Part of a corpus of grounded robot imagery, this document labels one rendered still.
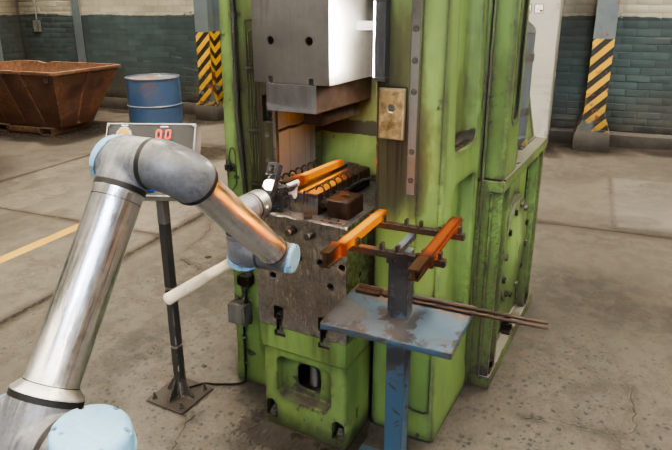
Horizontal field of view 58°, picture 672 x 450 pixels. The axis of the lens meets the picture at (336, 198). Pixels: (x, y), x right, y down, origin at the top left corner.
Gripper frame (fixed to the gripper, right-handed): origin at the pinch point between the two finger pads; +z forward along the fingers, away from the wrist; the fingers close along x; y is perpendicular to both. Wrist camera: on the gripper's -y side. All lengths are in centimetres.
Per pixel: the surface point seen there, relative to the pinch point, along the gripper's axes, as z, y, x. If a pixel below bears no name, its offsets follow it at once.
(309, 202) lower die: 2.8, 8.5, 4.1
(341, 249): -35, 6, 37
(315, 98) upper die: 3.2, -28.0, 7.1
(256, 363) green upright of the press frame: 16, 93, -33
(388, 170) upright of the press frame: 16.9, -2.6, 27.8
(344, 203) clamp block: 2.8, 6.7, 17.9
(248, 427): -9, 104, -20
